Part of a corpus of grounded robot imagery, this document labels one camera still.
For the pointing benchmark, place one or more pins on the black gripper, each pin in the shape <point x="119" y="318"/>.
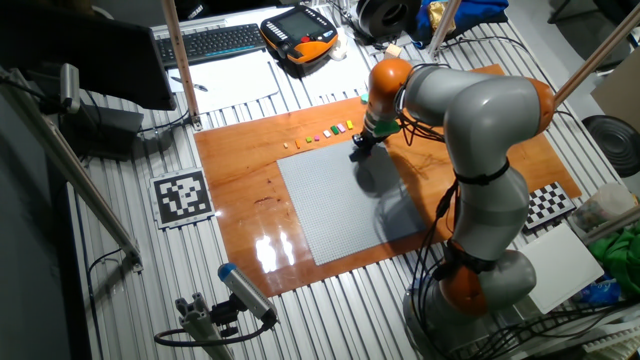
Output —
<point x="371" y="139"/>

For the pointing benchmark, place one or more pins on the small tan block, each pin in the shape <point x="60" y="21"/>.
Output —
<point x="393" y="50"/>

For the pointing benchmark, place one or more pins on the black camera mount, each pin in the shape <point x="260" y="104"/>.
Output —
<point x="224" y="315"/>

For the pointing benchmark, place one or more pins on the yellow Lego brick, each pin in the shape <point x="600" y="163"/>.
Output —
<point x="349" y="124"/>

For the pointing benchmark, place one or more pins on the white crumpled tissue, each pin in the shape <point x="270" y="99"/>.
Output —
<point x="339" y="49"/>

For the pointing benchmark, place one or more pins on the black computer monitor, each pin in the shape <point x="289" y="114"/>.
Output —
<point x="90" y="50"/>

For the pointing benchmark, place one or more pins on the black white fiducial marker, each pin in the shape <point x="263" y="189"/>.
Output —
<point x="182" y="198"/>

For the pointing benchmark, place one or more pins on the clear plastic jar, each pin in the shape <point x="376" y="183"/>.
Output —
<point x="605" y="205"/>

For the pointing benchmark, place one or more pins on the white ribbed plastic part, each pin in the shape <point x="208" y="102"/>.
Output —
<point x="612" y="341"/>

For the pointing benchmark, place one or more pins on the dark box under monitor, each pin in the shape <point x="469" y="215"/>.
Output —
<point x="105" y="132"/>

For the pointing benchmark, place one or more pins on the blue plastic bag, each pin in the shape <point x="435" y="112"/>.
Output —
<point x="600" y="292"/>

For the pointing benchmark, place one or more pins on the green cloth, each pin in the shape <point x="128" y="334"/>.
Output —
<point x="625" y="260"/>

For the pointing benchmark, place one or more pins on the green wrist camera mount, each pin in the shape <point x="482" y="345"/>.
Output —
<point x="387" y="128"/>

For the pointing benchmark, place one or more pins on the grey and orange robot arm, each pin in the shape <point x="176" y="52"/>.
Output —
<point x="485" y="125"/>

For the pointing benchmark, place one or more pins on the white flat box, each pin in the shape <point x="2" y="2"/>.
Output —
<point x="565" y="270"/>

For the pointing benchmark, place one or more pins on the blue cloth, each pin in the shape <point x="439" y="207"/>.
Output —
<point x="480" y="12"/>

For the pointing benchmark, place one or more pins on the dark pen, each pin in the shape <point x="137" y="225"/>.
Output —
<point x="189" y="84"/>

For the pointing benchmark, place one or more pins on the small teal block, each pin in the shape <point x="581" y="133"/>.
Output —
<point x="364" y="97"/>

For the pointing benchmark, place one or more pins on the pink Lego brick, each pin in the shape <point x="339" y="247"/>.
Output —
<point x="341" y="128"/>

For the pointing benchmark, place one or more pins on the gold foil wrap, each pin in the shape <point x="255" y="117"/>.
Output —
<point x="439" y="14"/>

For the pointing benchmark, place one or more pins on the grey Lego baseplate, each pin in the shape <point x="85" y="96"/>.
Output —
<point x="320" y="200"/>

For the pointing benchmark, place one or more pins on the orange black teach pendant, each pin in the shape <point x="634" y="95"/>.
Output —
<point x="300" y="32"/>

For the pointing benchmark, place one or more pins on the black round spool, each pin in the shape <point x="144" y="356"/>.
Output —
<point x="385" y="17"/>

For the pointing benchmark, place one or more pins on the long aluminium frame beam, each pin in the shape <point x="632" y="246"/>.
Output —
<point x="65" y="160"/>

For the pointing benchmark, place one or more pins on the black white checkerboard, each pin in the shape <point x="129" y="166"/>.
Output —
<point x="547" y="205"/>

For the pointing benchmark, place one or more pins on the silver frame post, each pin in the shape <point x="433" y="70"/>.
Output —
<point x="442" y="27"/>

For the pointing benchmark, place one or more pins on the black computer keyboard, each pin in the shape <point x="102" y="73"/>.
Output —
<point x="210" y="44"/>

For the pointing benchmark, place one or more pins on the slanted frame post with bracket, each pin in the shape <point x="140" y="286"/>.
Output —
<point x="179" y="60"/>

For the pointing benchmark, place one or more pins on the silver camera with blue end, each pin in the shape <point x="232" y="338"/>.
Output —
<point x="245" y="291"/>

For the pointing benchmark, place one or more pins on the glossy wooden board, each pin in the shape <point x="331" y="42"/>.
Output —
<point x="240" y="200"/>

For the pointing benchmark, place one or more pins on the short aluminium profile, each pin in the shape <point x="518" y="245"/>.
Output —
<point x="200" y="325"/>

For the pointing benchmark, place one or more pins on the black ribbed round object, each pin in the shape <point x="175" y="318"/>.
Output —
<point x="617" y="145"/>

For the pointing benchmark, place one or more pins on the silver camera on beam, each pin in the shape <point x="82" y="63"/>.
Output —
<point x="70" y="87"/>

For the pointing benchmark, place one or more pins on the slanted bare frame post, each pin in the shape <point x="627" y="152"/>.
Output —
<point x="600" y="50"/>

